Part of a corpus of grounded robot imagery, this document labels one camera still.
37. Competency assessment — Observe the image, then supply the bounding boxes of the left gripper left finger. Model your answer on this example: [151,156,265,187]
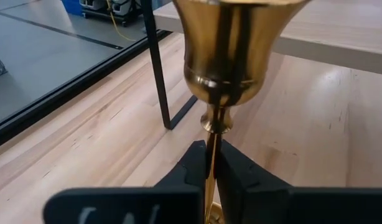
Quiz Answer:
[43,139,208,224]

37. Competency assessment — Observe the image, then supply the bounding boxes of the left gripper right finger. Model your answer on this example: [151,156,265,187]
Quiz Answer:
[215,139,382,224]

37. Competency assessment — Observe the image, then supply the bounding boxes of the gold candle stick holder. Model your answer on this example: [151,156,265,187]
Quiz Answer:
[172,0,312,224]

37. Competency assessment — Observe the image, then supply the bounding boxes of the black floor tape strip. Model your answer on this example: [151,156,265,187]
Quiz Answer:
[0,11,124,50]

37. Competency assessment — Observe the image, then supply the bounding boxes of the equipment cart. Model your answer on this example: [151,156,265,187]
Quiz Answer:
[78,0,142,27]

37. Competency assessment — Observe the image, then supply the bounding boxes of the blue plastic bin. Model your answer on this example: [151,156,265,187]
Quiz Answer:
[60,0,83,17]

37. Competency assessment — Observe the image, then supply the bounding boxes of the black aluminium table frame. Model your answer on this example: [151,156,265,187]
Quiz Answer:
[0,29,173,150]

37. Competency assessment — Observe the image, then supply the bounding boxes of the yellow floor cable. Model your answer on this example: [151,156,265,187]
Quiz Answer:
[105,0,137,42]

